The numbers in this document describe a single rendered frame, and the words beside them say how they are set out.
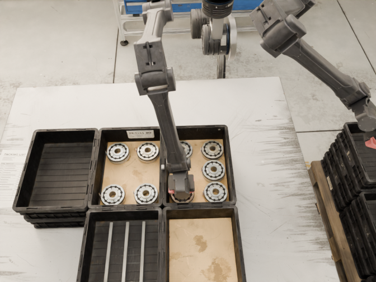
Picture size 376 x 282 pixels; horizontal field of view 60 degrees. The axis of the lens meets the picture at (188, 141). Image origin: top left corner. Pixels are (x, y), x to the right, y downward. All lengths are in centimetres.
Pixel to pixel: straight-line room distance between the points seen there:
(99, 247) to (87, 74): 207
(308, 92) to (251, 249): 188
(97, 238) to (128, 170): 33
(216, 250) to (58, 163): 83
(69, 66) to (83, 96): 131
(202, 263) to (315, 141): 169
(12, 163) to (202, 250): 108
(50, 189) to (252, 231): 93
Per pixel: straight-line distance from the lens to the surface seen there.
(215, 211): 136
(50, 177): 163
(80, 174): 159
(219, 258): 138
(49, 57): 350
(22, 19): 408
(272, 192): 166
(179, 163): 118
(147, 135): 157
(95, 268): 141
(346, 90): 118
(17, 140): 199
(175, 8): 320
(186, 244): 139
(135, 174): 153
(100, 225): 146
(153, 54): 92
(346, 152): 217
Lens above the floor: 216
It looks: 56 degrees down
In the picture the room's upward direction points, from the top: straight up
